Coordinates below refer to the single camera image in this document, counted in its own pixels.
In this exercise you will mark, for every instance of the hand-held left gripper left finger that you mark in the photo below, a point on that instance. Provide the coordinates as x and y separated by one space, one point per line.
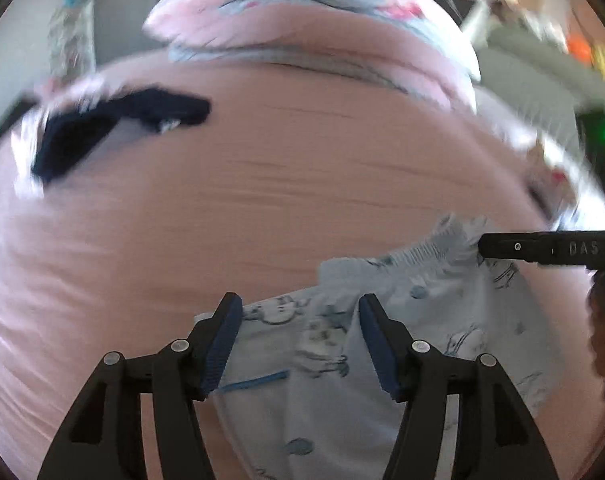
222 345

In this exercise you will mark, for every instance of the pink white floral garment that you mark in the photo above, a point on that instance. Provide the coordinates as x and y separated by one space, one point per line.
25 150

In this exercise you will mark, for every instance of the white shelf rack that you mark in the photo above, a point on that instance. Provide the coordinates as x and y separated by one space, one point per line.
70 35

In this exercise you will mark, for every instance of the navy garment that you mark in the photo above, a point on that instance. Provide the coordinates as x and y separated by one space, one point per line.
82 135

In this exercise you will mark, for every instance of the cream folded garment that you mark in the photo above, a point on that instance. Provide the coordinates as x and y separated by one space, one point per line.
552 185

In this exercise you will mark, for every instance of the white navy folded clothes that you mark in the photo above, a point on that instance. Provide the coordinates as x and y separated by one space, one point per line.
582 210

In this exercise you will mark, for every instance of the light blue pajama top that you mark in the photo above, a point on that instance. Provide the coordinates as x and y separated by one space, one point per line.
312 410

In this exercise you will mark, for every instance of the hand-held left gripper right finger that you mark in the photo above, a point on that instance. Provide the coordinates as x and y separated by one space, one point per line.
380 345

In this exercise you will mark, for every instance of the grey-green padded headboard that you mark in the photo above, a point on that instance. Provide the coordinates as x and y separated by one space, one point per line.
522 75

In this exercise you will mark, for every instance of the folded pink checked duvet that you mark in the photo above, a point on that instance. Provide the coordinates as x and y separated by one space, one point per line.
307 25

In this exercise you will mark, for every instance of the grey door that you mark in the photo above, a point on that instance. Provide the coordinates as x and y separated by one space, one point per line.
127 0

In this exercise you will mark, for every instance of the orange plush toy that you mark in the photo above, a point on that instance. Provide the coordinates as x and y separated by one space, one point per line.
580 47

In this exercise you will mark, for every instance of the bed with pink sheet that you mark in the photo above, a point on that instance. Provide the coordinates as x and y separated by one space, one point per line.
232 200

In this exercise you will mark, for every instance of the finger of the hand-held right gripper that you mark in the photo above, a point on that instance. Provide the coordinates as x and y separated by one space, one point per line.
512 247

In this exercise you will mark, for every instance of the light blue pajama pants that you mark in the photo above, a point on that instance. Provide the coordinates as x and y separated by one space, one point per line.
457 300

